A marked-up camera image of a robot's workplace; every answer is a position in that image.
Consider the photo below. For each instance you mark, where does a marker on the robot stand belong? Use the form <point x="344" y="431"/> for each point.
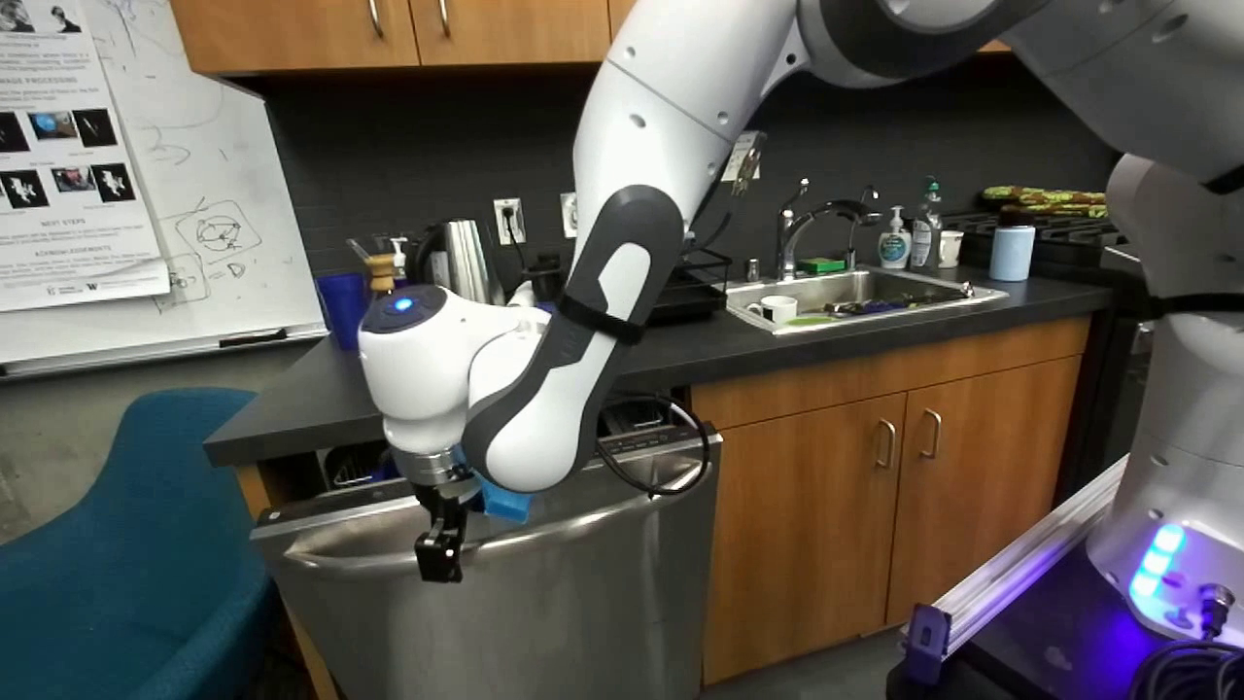
<point x="1030" y="603"/>

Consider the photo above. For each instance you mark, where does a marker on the small white cup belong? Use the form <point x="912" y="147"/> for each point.
<point x="950" y="249"/>

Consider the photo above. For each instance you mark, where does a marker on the paper poster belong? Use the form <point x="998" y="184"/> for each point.
<point x="68" y="194"/>

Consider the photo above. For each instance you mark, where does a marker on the black stove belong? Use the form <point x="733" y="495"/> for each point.
<point x="1079" y="238"/>

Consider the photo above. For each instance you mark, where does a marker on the wooden wall cabinet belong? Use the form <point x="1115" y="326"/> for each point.
<point x="292" y="34"/>

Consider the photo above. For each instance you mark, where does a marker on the white tag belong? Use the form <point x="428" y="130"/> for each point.
<point x="744" y="160"/>

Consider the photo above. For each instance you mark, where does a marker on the wall socket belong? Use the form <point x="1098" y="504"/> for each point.
<point x="509" y="222"/>
<point x="569" y="216"/>

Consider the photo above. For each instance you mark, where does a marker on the light blue cylinder container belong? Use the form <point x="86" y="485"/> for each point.
<point x="1012" y="255"/>

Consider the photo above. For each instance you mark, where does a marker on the dishwasher door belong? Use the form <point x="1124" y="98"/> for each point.
<point x="525" y="612"/>

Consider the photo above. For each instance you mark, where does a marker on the steel electric kettle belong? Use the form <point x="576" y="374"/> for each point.
<point x="466" y="262"/>

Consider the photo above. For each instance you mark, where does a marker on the steel sink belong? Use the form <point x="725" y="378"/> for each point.
<point x="865" y="292"/>

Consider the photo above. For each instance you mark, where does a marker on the clear dish soap bottle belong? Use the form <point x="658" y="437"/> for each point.
<point x="925" y="238"/>

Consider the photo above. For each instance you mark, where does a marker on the green patterned oven mitts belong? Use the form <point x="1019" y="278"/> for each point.
<point x="1045" y="199"/>

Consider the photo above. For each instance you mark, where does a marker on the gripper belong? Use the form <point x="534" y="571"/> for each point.
<point x="439" y="506"/>

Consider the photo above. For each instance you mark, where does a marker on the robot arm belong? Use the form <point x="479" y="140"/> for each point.
<point x="671" y="126"/>

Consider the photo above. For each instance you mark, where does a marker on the blue clamp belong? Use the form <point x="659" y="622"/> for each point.
<point x="926" y="647"/>

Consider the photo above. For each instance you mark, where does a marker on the whiteboard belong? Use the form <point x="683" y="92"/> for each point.
<point x="224" y="243"/>

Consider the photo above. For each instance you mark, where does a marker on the dishwasher rack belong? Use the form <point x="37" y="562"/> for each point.
<point x="355" y="467"/>

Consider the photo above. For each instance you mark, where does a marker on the white soap pump bottle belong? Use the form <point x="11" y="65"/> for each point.
<point x="894" y="245"/>

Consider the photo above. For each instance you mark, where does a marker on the wooden base cabinet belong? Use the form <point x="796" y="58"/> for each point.
<point x="807" y="506"/>

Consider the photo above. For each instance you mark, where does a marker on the green plate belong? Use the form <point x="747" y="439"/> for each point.
<point x="812" y="320"/>

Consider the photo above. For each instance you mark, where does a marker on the green sponge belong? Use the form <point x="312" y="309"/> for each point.
<point x="821" y="264"/>

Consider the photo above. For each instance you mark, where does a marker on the black dish rack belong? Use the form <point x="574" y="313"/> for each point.
<point x="695" y="292"/>

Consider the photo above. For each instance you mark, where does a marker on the teal chair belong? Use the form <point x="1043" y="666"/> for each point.
<point x="126" y="564"/>

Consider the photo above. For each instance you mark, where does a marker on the base cabinet door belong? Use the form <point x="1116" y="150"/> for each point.
<point x="991" y="486"/>
<point x="797" y="544"/>

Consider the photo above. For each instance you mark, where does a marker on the white mug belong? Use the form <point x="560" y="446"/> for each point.
<point x="777" y="309"/>

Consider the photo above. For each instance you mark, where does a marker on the chrome tap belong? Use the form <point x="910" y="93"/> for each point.
<point x="807" y="224"/>

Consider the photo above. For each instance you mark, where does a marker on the stainless steel dishwasher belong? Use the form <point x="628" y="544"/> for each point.
<point x="525" y="603"/>

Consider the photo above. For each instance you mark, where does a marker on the blue plastic cup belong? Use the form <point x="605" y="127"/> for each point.
<point x="340" y="306"/>

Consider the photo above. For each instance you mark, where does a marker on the wall cabinet door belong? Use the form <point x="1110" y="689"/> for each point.
<point x="525" y="29"/>
<point x="292" y="34"/>

